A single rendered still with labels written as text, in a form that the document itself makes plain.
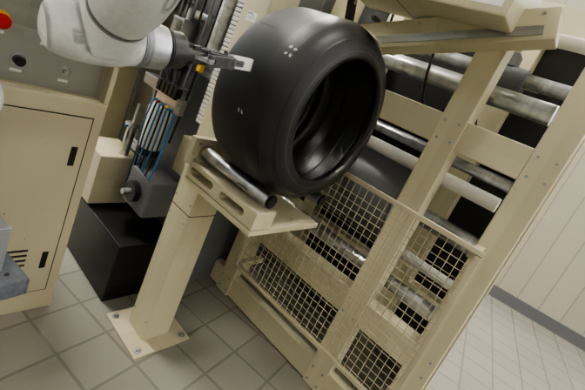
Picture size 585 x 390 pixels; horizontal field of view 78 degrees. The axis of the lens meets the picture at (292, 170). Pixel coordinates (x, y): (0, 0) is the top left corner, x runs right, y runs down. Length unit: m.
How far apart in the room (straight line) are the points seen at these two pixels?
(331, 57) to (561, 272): 3.88
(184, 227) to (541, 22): 1.37
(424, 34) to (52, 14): 1.13
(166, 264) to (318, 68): 1.01
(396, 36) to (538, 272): 3.48
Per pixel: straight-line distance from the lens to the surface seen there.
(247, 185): 1.12
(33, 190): 1.54
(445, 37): 1.41
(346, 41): 1.03
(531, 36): 1.36
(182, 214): 1.49
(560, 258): 4.52
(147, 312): 1.74
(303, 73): 0.94
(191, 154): 1.27
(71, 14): 0.70
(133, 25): 0.64
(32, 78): 1.44
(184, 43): 0.80
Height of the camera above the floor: 1.26
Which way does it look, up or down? 14 degrees down
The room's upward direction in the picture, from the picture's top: 24 degrees clockwise
